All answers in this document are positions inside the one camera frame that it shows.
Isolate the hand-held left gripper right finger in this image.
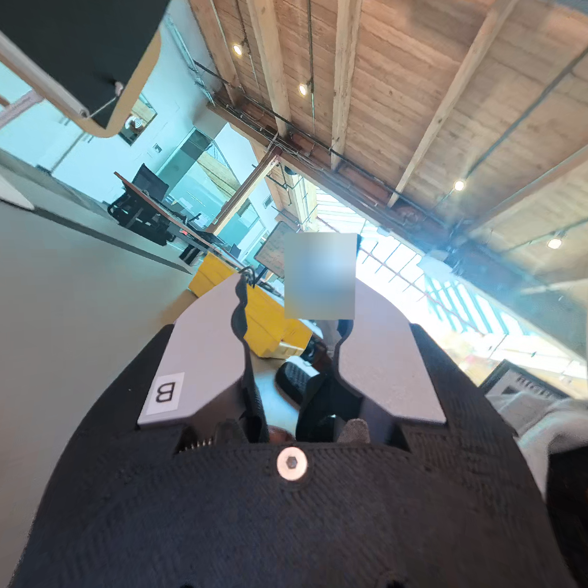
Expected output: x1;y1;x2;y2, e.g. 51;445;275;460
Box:
332;280;447;424

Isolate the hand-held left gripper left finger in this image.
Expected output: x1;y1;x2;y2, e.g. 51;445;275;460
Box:
136;274;253;431

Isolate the yellow plastic bin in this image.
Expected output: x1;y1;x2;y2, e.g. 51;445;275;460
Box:
243;282;319;359
188;252;244;299

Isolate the grey vented device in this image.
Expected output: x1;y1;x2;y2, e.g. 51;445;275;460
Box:
479;359;571;401

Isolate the wooden office desk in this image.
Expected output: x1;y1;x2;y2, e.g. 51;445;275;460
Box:
114;171;221;265

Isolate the black office chair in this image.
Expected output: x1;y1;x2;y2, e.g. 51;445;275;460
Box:
107;163;172;245

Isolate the person's grey hoodie torso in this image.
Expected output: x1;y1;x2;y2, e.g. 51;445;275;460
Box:
486;390;588;502

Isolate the black panel white rim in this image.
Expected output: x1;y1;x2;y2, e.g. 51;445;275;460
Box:
0;0;162;139

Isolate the framed wall picture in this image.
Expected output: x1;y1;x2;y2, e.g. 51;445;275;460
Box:
118;93;158;146

